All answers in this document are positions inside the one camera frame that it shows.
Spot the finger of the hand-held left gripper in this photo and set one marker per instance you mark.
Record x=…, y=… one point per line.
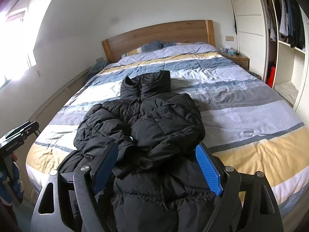
x=31, y=128

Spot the person's left hand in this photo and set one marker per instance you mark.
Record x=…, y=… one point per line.
x=18, y=186

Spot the white wardrobe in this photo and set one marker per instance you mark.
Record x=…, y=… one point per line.
x=251, y=24

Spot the grey-blue crumpled blanket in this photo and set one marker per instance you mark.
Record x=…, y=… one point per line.
x=97, y=70

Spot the black puffer jacket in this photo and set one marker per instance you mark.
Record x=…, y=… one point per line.
x=157, y=125

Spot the blue striped pillow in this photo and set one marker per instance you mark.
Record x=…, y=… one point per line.
x=147, y=48
x=183, y=44

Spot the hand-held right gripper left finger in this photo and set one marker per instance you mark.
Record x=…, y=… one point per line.
x=104, y=171

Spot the beige wall socket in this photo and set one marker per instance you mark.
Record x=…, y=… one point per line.
x=100, y=59

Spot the hanging dark clothes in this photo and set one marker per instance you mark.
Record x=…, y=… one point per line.
x=289, y=17

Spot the wooden nightstand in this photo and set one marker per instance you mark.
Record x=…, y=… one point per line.
x=237, y=61

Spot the bed with striped duvet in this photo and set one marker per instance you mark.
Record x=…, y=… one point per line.
x=241, y=116

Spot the wooden bed headboard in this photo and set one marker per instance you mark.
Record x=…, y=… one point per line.
x=157, y=32

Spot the red item in wardrobe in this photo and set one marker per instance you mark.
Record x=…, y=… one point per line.
x=271, y=77

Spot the hanging light clothes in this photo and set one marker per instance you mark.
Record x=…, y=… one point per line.
x=269, y=17

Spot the window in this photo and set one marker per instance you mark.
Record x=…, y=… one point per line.
x=14, y=46

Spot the beige wall switch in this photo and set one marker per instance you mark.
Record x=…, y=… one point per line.
x=229, y=38

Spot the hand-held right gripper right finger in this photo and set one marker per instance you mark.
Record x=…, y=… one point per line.
x=207, y=170

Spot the white folded cloth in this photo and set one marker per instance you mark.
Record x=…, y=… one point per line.
x=286, y=93

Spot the small items on nightstand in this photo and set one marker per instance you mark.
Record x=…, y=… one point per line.
x=229, y=50

